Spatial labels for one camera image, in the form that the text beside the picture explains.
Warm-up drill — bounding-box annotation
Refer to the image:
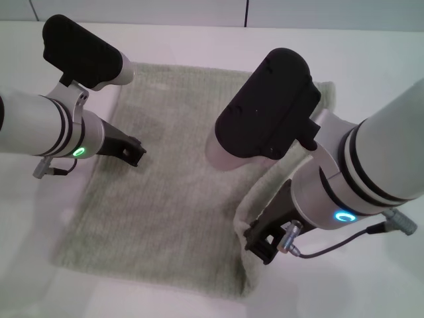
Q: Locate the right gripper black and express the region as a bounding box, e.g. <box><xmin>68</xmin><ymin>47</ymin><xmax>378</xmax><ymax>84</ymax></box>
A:
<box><xmin>244</xmin><ymin>180</ymin><xmax>311</xmax><ymax>266</ymax></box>

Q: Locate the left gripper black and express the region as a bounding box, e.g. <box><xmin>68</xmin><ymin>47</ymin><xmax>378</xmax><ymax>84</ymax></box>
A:
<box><xmin>95</xmin><ymin>117</ymin><xmax>148</xmax><ymax>168</ymax></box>

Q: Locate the light green ribbed towel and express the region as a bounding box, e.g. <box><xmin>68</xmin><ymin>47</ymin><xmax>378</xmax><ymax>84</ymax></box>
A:
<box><xmin>49</xmin><ymin>62</ymin><xmax>337</xmax><ymax>290</ymax></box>

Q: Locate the right gripper cable with plugs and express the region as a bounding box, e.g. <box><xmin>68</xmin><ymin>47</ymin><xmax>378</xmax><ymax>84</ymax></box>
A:
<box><xmin>276</xmin><ymin>207</ymin><xmax>419</xmax><ymax>263</ymax></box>

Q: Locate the left gripper cable with plug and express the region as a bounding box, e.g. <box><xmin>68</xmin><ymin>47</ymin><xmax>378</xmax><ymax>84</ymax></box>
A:
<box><xmin>32</xmin><ymin>155</ymin><xmax>79</xmax><ymax>180</ymax></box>

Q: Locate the left wrist black silver camera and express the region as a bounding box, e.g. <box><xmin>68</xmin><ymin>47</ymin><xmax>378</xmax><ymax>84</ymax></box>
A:
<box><xmin>42</xmin><ymin>13</ymin><xmax>136</xmax><ymax>92</ymax></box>

